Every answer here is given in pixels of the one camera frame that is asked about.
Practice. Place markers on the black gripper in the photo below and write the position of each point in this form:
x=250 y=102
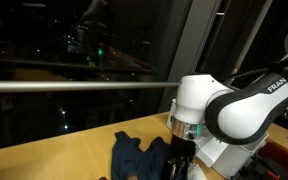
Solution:
x=182 y=148

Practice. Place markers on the white towel cloth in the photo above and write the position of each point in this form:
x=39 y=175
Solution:
x=194 y=171

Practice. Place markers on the dark blue cloth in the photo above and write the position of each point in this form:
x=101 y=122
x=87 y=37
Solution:
x=134 y=160

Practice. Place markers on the white plastic basket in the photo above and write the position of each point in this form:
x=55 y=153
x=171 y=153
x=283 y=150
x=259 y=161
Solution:
x=230 y=160

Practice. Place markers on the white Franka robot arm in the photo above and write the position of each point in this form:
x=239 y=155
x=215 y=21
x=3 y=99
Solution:
x=237 y=113

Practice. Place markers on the long metal handrail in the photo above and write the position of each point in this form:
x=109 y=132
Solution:
x=80 y=86

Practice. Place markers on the grey window mullion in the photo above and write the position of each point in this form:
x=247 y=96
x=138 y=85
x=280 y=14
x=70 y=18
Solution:
x=190 y=36

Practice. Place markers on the thin slanted window bar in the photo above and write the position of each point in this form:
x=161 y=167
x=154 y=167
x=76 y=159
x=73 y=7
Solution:
x=250 y=33

